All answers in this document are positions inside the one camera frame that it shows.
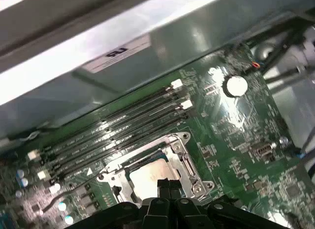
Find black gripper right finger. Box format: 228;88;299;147
170;180;292;229

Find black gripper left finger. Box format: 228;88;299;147
73;179;171;229

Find silver green CPU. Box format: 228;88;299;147
127;158;182;201

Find metal socket cover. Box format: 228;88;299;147
112;140;197;205

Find thin metal locking lever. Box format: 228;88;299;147
39;186;83;215

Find CPU socket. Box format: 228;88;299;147
96;131;215;207

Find black RAM slot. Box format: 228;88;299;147
48;100;194;177
50;109;194;188
40;85;184;157
44;93;183;165

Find green motherboard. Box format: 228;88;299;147
0;45;315;229

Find black silver board connector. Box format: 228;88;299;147
250;142;274;161

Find round coin battery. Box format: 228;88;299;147
222;73;249;98

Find white case sticker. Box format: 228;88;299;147
82;38;151;74

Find black silver PC case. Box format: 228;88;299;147
0;0;315;153

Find thin red tipped wire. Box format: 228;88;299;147
246;61;266;71

